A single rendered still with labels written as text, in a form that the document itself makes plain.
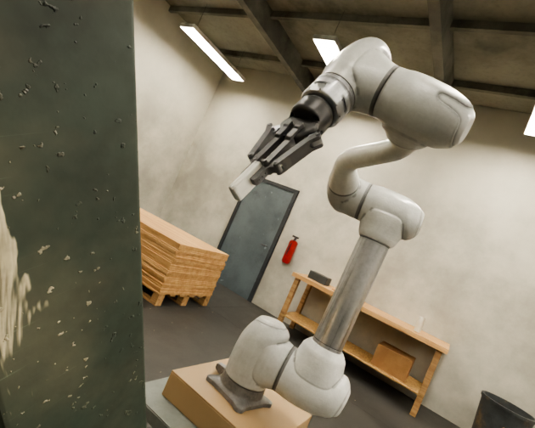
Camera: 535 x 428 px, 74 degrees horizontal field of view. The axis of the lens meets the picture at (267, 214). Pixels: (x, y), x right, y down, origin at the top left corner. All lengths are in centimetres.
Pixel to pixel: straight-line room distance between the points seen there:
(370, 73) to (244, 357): 91
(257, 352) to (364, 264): 44
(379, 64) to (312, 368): 87
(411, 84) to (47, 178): 60
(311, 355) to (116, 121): 103
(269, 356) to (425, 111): 85
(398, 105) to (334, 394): 85
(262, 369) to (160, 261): 329
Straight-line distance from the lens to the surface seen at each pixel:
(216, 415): 121
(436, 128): 69
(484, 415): 491
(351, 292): 117
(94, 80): 24
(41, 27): 22
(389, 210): 117
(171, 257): 429
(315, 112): 65
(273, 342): 121
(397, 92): 70
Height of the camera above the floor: 140
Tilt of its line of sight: 1 degrees up
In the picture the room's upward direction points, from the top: 24 degrees clockwise
